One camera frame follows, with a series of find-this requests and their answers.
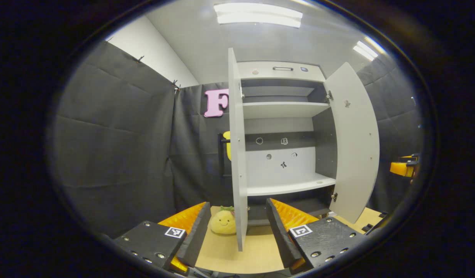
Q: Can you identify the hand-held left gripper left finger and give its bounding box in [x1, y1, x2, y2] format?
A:
[114, 202, 211, 275]

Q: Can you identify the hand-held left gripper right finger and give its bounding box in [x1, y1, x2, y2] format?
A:
[266, 198, 367, 274]

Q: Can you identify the grey cabinet door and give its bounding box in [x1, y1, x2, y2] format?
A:
[323, 62, 380, 224]
[217, 47, 249, 252]

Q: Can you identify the grey double-door shoe cabinet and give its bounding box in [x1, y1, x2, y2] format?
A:
[228, 47, 381, 252]

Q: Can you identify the grey cabinet shelf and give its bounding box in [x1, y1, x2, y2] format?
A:
[242, 102, 330, 119]
[246, 173, 336, 197]

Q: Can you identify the yellow plush toy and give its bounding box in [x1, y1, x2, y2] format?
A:
[209, 206, 237, 235]

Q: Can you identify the black backdrop cloth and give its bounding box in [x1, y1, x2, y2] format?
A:
[52, 41, 425, 238]

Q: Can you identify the large ceiling light panel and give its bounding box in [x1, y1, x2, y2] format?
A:
[214, 3, 303, 28]

